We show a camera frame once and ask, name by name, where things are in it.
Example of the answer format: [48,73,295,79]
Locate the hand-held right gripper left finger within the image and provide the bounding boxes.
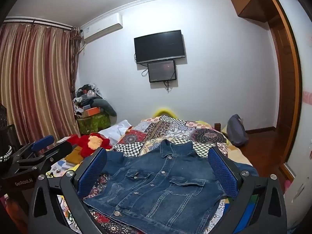
[28,147,108,234]

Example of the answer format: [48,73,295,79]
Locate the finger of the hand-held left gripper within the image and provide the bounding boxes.
[12,135,55,162]
[15,141,73,170]

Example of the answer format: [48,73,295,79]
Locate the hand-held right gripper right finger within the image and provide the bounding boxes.
[208,147,288,234]

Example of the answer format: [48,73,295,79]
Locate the blue denim jacket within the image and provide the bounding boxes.
[83,139,259,230]

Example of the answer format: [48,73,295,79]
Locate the white cartoon printed sheet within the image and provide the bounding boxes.
[47,160,74,178]

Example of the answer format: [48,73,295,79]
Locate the mustard yellow cloth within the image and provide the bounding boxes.
[65,146,84,164]

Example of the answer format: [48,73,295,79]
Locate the red plush toy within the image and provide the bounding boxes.
[69,133,113,158]

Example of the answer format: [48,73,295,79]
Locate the grey bag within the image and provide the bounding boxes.
[227,114,249,147]

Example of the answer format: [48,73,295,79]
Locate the green patterned box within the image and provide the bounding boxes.
[77,113,111,134]

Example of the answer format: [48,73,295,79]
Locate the white pillow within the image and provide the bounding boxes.
[99,119,133,145]

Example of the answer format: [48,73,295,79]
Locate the orange box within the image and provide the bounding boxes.
[82,107,101,118]

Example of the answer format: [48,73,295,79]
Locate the pile of mixed clutter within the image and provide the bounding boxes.
[73,83,105,114]

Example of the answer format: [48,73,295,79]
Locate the striped red beige curtain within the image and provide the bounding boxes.
[0,22,82,147]

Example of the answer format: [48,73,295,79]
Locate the grey stuffed cushion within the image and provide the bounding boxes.
[91,99,117,117]

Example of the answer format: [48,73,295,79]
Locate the patchwork printed quilt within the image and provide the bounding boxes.
[58,116,259,234]

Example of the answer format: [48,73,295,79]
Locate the yellow chair back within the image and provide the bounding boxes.
[152,107,177,119]

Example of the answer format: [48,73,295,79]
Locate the brown wooden door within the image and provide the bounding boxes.
[262,0,303,178]

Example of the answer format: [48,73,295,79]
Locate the white air conditioner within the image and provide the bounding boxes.
[80,13,123,43]

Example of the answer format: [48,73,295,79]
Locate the wooden overhead cabinet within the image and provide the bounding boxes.
[230,0,271,23]

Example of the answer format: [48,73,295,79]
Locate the black white beaded cord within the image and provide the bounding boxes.
[0,146,12,162]

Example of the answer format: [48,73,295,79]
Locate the small black wall monitor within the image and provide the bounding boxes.
[147,60,177,83]

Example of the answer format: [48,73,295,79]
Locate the white curtain rail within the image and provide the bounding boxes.
[5,17,74,29]

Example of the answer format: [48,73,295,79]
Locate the black wall television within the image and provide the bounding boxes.
[134,30,186,64]

